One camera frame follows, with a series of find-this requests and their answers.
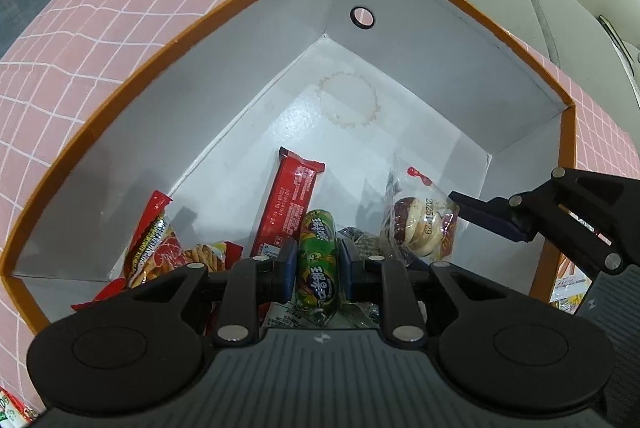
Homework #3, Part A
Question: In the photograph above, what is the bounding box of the white green-label packet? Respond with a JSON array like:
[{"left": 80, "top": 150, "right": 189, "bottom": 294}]
[{"left": 259, "top": 302, "right": 302, "bottom": 330}]

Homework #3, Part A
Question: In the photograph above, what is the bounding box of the red stick snack bag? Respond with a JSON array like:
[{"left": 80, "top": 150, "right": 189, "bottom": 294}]
[{"left": 71, "top": 189, "right": 244, "bottom": 315}]

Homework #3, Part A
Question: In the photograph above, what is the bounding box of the large red snack bag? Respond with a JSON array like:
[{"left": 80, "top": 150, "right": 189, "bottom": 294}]
[{"left": 0, "top": 385, "right": 41, "bottom": 426}]

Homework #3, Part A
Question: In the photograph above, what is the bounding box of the green sausage snack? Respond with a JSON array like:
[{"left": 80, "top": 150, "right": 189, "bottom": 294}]
[{"left": 294, "top": 208, "right": 342, "bottom": 315}]

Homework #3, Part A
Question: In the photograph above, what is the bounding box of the orange cardboard box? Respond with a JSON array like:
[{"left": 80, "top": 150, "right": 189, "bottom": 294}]
[{"left": 0, "top": 0, "right": 580, "bottom": 340}]

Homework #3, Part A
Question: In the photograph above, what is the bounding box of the pink checked tablecloth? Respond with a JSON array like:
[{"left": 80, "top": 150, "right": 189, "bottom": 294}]
[{"left": 0, "top": 0, "right": 640, "bottom": 414}]

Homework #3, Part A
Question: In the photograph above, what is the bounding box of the red wafer bar packet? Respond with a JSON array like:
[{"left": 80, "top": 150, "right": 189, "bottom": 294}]
[{"left": 249, "top": 147, "right": 326, "bottom": 259}]

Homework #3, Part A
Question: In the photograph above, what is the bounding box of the clear brown brittle packet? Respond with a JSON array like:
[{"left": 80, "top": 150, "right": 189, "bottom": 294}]
[{"left": 340, "top": 227, "right": 382, "bottom": 260}]

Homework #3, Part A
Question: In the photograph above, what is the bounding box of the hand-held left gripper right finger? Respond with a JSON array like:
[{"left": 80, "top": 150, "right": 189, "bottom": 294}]
[{"left": 341, "top": 239, "right": 566, "bottom": 344}]

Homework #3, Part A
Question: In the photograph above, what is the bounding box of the white spicy strip packet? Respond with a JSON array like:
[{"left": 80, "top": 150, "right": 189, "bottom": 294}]
[{"left": 550, "top": 255, "right": 592, "bottom": 315}]

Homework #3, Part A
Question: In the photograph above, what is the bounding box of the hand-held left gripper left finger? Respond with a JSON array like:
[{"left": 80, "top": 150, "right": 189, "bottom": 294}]
[{"left": 75, "top": 239, "right": 299, "bottom": 344}]

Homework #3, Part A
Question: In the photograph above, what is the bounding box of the clear round cake packet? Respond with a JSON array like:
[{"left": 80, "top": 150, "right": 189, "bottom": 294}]
[{"left": 379, "top": 157, "right": 461, "bottom": 266}]

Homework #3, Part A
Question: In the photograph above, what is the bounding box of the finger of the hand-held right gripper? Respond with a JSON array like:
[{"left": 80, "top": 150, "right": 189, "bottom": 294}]
[{"left": 448, "top": 167, "right": 640, "bottom": 281}]

